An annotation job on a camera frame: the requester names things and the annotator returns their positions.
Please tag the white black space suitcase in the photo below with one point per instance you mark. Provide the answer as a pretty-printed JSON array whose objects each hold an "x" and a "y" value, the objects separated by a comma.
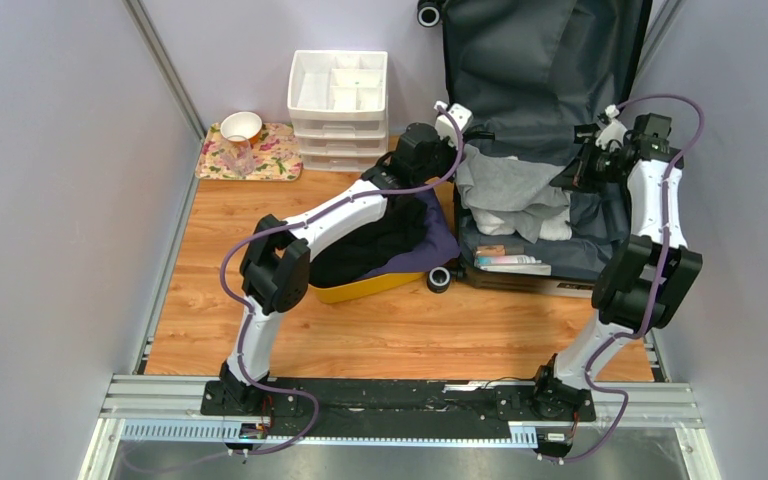
[{"x": 534, "y": 73}]

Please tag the white plastic drawer organizer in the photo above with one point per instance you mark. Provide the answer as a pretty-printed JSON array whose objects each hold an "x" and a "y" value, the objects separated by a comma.
[{"x": 337, "y": 102}]

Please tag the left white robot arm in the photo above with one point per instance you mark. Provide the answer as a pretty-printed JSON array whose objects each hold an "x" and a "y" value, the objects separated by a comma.
[{"x": 277, "y": 262}]

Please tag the white flat box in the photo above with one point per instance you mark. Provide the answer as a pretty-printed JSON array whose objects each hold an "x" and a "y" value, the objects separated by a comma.
[{"x": 519, "y": 269}]

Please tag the white towel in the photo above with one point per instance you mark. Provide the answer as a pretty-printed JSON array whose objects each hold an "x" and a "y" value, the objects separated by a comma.
[{"x": 537, "y": 222}]

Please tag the black garment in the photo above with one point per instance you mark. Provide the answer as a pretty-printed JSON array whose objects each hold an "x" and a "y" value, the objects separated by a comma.
[{"x": 371, "y": 246}]

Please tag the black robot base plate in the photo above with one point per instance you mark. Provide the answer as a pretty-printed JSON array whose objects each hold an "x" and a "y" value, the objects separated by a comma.
[{"x": 423, "y": 410}]

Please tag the yellow plastic basket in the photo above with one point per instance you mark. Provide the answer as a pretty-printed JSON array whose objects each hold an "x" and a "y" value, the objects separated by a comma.
[{"x": 363, "y": 288}]

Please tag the floral serving tray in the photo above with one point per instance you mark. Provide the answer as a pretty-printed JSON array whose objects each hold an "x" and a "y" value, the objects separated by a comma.
[{"x": 275, "y": 152}]

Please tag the small brown box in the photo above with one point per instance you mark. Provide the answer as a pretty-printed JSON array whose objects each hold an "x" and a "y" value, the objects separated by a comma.
[{"x": 490, "y": 251}]

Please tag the navy blue garment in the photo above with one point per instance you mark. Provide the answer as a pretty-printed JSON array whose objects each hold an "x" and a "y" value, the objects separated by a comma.
[{"x": 438, "y": 247}]

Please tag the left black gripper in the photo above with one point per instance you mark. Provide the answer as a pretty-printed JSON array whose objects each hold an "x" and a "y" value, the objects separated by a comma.
[{"x": 453, "y": 157}]

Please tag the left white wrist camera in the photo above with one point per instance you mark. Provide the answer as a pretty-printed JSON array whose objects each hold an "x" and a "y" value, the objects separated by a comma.
[{"x": 451, "y": 122}]

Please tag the grey garment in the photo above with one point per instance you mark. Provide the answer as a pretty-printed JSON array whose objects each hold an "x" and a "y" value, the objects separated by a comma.
[{"x": 506, "y": 183}]

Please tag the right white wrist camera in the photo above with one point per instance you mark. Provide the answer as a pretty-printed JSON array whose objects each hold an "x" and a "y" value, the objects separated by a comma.
[{"x": 612, "y": 128}]

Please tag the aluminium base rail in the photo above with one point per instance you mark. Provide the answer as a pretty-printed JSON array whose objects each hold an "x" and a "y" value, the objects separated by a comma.
[{"x": 167, "y": 408}]

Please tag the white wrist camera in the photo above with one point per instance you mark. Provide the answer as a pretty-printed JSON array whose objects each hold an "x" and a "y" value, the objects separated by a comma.
[
  {"x": 612, "y": 128},
  {"x": 451, "y": 122}
]

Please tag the clear drinking glass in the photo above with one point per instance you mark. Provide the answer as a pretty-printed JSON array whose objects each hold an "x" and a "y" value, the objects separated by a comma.
[{"x": 239, "y": 157}]

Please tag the white orange bowl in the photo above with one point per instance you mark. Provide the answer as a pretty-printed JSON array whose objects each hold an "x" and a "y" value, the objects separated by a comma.
[{"x": 243, "y": 126}]

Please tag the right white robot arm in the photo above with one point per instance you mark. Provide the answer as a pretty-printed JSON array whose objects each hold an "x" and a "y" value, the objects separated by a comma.
[{"x": 650, "y": 273}]

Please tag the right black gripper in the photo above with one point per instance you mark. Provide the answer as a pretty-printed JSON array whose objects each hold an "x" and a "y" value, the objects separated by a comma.
[{"x": 577, "y": 176}]

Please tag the teal white tube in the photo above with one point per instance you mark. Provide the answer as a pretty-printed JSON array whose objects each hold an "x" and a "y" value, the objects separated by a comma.
[{"x": 506, "y": 260}]

